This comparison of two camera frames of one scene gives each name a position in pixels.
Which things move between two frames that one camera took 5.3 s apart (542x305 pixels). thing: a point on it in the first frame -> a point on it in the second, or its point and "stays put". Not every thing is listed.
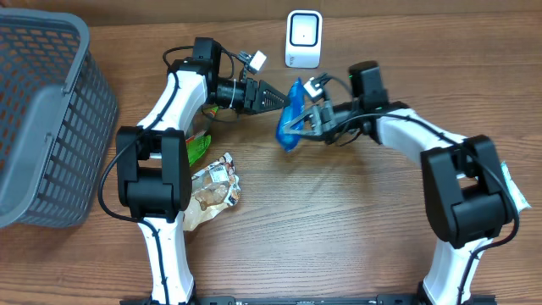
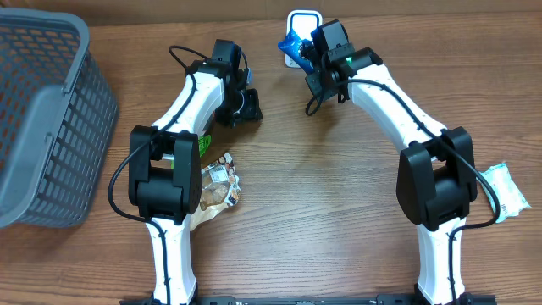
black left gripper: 253,97 -> 252,113
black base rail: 308,300 stays put
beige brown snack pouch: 212,189 stays put
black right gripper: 319,119 -> 312,82
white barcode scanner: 303,39 stays put
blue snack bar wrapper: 295,106 -> 292,44
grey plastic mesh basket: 58,113 stays put
